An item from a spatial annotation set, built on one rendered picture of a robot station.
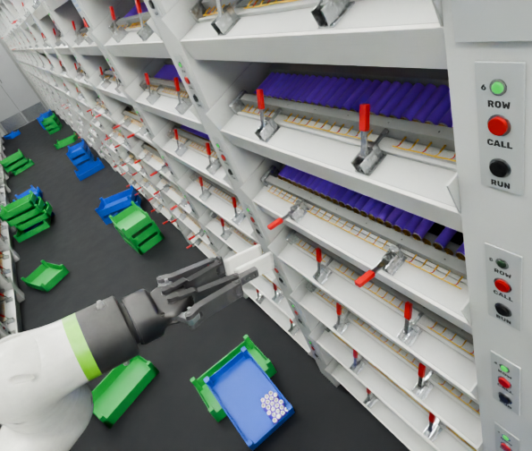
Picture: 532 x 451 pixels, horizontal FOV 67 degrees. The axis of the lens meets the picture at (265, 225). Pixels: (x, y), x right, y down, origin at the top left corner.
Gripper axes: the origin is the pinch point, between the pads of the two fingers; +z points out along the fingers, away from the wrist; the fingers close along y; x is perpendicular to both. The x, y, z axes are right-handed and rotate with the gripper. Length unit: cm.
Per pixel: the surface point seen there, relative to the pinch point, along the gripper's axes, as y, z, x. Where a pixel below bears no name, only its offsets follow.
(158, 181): -173, 33, -41
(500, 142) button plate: 32.4, 11.2, 22.5
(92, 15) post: -103, 11, 43
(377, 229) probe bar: 6.2, 22.8, -1.2
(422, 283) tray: 17.7, 20.3, -5.5
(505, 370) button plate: 32.3, 18.8, -11.3
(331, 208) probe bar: -6.2, 22.8, -1.1
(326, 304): -24, 32, -43
